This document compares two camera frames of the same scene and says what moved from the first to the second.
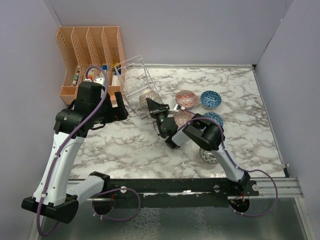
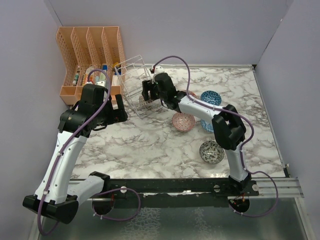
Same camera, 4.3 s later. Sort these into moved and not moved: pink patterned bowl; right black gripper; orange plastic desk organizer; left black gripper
Moved: right black gripper
Not moved: orange plastic desk organizer; left black gripper; pink patterned bowl
